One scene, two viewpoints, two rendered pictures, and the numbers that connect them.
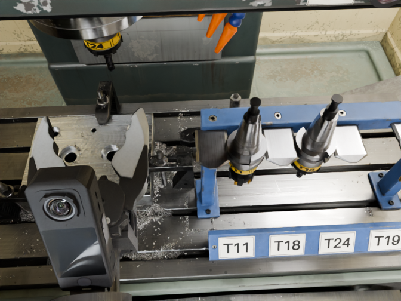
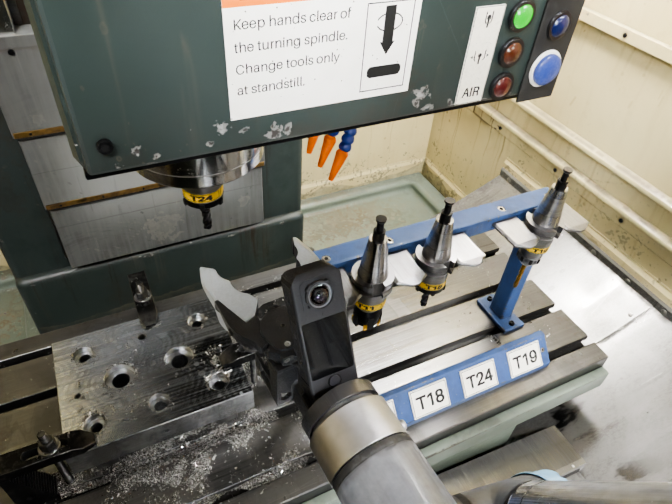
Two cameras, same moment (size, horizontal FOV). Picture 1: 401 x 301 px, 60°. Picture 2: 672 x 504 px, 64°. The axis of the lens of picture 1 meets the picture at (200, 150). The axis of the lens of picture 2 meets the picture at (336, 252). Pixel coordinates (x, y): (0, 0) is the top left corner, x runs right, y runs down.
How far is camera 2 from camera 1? 0.29 m
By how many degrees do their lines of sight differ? 22
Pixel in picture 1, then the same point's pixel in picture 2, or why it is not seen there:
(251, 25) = (291, 174)
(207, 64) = (246, 232)
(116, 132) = (174, 330)
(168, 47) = (196, 219)
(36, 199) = (300, 291)
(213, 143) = not seen: hidden behind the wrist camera
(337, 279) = (494, 424)
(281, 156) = (410, 276)
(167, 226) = (280, 431)
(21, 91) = not seen: outside the picture
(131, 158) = not seen: hidden behind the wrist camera
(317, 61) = (362, 208)
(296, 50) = (333, 200)
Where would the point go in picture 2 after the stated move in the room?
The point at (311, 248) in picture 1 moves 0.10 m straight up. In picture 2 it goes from (456, 394) to (469, 362)
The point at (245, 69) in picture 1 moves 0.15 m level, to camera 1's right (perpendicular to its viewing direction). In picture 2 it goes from (293, 229) to (344, 217)
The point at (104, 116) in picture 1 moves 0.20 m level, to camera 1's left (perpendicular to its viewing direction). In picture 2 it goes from (151, 315) to (30, 345)
